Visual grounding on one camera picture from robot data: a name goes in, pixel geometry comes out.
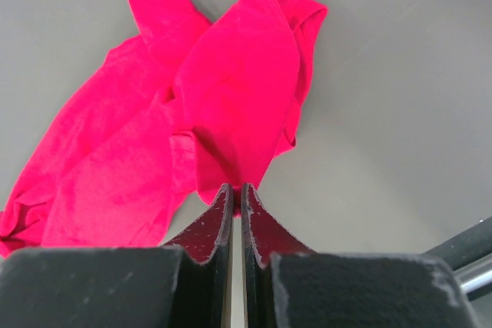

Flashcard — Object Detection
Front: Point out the crimson t shirt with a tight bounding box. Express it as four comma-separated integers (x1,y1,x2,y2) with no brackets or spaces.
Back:
1,0,327,257

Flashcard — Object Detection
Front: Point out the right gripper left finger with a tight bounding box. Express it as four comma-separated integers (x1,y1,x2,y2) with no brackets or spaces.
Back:
1,184,234,327

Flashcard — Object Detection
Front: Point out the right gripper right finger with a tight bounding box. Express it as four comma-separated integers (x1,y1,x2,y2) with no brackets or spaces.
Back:
241,184,480,327

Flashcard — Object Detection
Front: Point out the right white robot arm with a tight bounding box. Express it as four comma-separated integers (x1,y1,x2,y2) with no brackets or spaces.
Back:
1,184,491,327

